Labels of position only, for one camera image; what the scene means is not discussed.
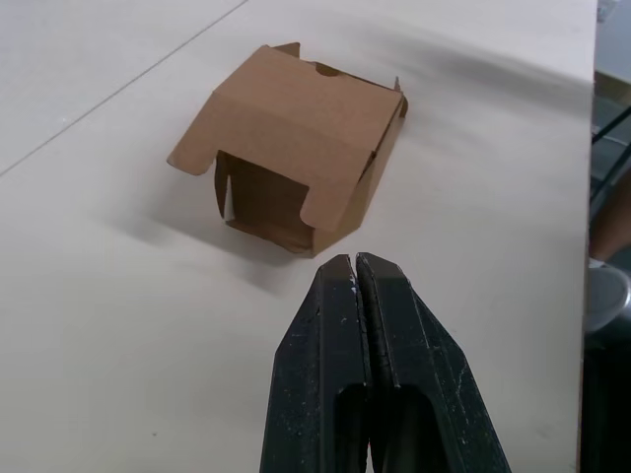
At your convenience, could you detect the grey shoe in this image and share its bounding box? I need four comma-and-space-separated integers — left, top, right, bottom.
585, 257, 631, 335

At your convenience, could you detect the small brown cardboard box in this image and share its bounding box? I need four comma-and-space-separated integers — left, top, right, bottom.
166, 42, 410, 258

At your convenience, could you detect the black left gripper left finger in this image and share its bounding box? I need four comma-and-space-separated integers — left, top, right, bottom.
259, 253, 373, 473

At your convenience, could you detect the person's bare leg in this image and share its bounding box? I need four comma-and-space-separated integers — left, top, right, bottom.
590, 172, 631, 263

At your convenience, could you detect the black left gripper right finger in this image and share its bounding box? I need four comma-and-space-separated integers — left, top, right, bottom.
355, 251, 513, 473

